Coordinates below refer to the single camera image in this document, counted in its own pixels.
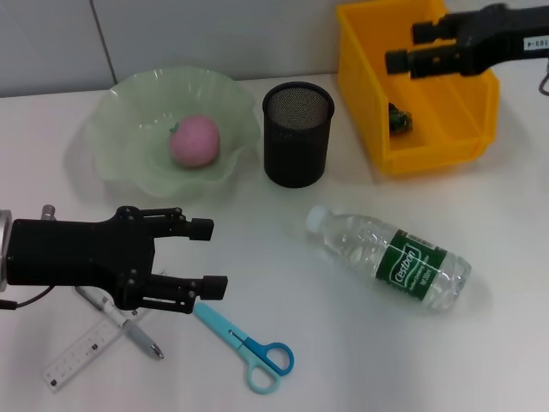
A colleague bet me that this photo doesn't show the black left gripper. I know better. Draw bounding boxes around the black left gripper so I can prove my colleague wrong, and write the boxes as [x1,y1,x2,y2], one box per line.
[6,205,215,311]

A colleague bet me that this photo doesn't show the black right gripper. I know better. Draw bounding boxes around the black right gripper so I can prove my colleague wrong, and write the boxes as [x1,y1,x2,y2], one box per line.
[383,3,549,81]

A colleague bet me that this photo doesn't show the blue and teal scissors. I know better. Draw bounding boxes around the blue and teal scissors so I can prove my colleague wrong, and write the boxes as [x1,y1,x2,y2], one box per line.
[193,302,296,395]

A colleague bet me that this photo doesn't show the green plastic wrapper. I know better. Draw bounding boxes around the green plastic wrapper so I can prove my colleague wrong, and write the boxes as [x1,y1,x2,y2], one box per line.
[388,101,413,135]

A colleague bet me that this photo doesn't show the pink toy peach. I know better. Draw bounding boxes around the pink toy peach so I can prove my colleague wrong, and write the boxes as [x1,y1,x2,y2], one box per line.
[168,114,221,168]

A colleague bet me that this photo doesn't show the clear green-label water bottle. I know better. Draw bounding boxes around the clear green-label water bottle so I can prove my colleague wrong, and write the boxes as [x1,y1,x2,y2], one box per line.
[305,204,472,314]

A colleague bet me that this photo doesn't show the grey white ballpoint pen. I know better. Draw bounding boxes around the grey white ballpoint pen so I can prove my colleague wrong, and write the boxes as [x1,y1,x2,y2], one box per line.
[75,285,166,361]

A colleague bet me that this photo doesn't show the green glass fruit plate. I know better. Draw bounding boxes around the green glass fruit plate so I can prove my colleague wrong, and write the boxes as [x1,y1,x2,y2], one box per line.
[83,66,262,199]

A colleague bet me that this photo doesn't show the black mesh pen holder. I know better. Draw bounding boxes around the black mesh pen holder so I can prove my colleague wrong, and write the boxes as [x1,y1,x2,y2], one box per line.
[262,81,335,188]

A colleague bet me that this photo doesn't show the clear plastic ruler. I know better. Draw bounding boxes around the clear plastic ruler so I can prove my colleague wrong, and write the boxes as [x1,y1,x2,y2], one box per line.
[42,268,171,392]

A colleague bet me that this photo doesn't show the yellow plastic bin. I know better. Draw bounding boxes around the yellow plastic bin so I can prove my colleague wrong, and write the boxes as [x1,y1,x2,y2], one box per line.
[335,0,501,176]

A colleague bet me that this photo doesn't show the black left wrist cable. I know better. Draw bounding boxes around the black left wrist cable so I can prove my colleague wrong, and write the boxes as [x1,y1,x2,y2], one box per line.
[0,285,57,311]

